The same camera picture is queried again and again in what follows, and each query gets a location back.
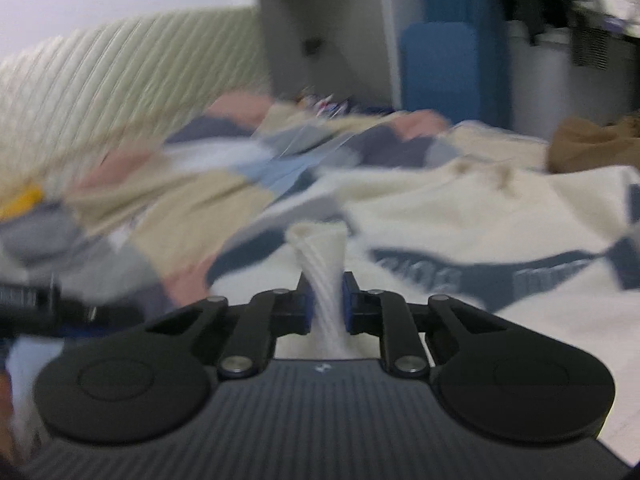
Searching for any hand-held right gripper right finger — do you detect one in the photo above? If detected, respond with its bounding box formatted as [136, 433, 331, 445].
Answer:
[342, 270, 508, 380]

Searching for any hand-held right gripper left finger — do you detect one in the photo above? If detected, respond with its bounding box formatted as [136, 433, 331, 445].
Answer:
[145, 271, 315, 380]

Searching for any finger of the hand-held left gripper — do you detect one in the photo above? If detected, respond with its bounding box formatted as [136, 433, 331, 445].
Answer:
[55, 300, 145, 332]

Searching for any cream sweater with navy stripe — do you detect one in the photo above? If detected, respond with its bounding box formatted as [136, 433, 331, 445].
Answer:
[205, 157, 640, 466]

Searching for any yellow cloth item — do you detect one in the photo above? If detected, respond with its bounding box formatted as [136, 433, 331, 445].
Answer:
[0, 185, 46, 221]

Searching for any patchwork checkered blanket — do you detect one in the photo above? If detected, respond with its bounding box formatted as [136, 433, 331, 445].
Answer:
[0, 92, 551, 461]

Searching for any blue padded board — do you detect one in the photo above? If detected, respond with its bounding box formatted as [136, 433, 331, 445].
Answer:
[401, 22, 481, 123]

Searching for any brown hoodie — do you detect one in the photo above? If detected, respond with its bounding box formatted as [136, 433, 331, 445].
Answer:
[547, 115, 640, 175]

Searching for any grey wall cabinet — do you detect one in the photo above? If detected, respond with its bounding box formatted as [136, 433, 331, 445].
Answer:
[252, 0, 416, 111]

